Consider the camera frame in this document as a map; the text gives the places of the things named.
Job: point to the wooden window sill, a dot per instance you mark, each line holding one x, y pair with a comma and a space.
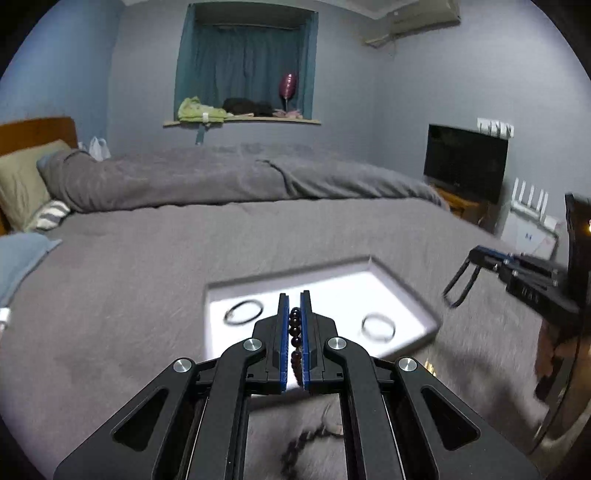
258, 121

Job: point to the pink cloth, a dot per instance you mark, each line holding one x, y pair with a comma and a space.
291, 113

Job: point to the white jewelry tray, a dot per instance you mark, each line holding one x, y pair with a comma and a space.
332, 286

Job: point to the white router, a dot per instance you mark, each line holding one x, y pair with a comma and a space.
528, 207

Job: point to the grey bed sheet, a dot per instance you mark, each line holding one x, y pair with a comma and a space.
129, 286

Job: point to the black cloth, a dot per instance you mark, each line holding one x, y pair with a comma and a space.
244, 107

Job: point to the white charger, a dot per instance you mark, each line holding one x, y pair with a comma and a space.
3, 318

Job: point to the white wall sockets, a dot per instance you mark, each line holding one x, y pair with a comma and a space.
496, 127

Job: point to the person's right hand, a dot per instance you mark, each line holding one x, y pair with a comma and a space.
554, 360

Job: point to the olive pillow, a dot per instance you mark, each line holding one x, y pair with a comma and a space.
23, 184

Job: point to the striped pillow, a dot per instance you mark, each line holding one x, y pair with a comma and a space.
48, 216

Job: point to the teal window curtain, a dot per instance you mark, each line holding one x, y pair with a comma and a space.
244, 60

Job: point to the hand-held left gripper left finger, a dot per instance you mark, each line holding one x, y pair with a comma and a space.
283, 341

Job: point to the white box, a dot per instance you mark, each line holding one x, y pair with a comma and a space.
526, 233

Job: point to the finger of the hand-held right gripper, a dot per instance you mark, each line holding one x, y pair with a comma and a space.
489, 253

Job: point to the grey duvet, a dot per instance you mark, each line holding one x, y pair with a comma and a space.
207, 177

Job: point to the wall air conditioner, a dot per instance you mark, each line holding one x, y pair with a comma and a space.
415, 21

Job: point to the black monitor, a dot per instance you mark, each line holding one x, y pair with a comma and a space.
464, 161

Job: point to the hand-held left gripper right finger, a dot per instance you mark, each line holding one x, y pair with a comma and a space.
304, 341

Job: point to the white plastic bag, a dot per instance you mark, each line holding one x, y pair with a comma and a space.
98, 150

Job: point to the light blue cloth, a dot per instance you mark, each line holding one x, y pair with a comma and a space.
21, 263

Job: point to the wooden stand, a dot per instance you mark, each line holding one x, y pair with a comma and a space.
461, 205

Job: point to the pink wine glass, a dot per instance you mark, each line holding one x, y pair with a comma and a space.
288, 85

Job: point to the green cloth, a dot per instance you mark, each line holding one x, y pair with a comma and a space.
198, 110

